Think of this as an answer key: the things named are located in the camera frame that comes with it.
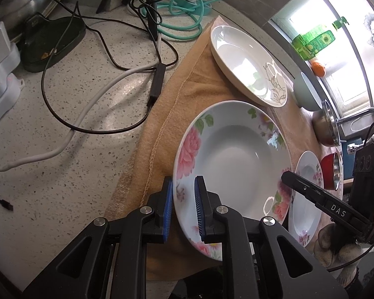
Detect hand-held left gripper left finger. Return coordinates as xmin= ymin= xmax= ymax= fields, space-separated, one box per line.
xmin=22 ymin=176 xmax=175 ymax=299

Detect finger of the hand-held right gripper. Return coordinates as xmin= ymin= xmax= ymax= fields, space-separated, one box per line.
xmin=281 ymin=171 xmax=326 ymax=208

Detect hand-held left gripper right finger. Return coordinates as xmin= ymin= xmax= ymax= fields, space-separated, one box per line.
xmin=195 ymin=176 xmax=350 ymax=299

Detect small pink floral plate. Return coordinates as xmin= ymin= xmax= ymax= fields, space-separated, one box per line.
xmin=287 ymin=150 xmax=324 ymax=248

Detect red bowl with steel lining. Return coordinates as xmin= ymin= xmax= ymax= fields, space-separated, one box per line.
xmin=319 ymin=151 xmax=344 ymax=191

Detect large pink floral plate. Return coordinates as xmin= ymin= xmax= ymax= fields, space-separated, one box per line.
xmin=173 ymin=100 xmax=293 ymax=262

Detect large steel bowl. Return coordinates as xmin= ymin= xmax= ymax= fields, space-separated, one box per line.
xmin=312 ymin=99 xmax=342 ymax=147

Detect pale green bowl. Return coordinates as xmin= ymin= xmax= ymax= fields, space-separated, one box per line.
xmin=292 ymin=72 xmax=323 ymax=112

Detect person's right hand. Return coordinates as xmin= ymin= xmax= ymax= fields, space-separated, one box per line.
xmin=313 ymin=224 xmax=362 ymax=268

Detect blue box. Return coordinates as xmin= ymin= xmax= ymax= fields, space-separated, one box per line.
xmin=341 ymin=137 xmax=362 ymax=183

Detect chrome faucet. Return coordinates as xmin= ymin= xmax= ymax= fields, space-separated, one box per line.
xmin=335 ymin=107 xmax=374 ymax=138

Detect peach towel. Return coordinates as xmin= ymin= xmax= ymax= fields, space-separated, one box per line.
xmin=104 ymin=15 xmax=340 ymax=287

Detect orange mandarin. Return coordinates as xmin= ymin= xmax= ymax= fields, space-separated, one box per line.
xmin=311 ymin=60 xmax=327 ymax=77

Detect frosted window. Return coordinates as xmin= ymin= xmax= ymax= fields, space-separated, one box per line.
xmin=268 ymin=0 xmax=374 ymax=113

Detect white plate with gold pattern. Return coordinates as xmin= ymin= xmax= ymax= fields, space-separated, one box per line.
xmin=210 ymin=25 xmax=289 ymax=108

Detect green dish soap bottle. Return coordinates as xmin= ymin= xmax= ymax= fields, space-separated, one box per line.
xmin=291 ymin=17 xmax=351 ymax=61

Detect black tripod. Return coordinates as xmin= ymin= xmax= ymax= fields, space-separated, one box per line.
xmin=96 ymin=0 xmax=163 ymax=42

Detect teal power strip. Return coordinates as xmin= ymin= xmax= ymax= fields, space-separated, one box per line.
xmin=171 ymin=0 xmax=212 ymax=16

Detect chrome sprayer hose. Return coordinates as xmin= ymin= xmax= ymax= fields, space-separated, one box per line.
xmin=346 ymin=132 xmax=374 ymax=154

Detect white cable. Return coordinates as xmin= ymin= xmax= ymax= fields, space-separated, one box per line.
xmin=0 ymin=65 xmax=158 ymax=176

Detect black cable with adapter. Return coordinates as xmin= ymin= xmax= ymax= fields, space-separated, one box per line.
xmin=41 ymin=0 xmax=179 ymax=135

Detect thin black connector cable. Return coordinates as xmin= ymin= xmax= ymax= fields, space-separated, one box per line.
xmin=0 ymin=191 xmax=13 ymax=211

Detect teal cable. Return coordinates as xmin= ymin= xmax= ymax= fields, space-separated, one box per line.
xmin=142 ymin=0 xmax=276 ymax=41

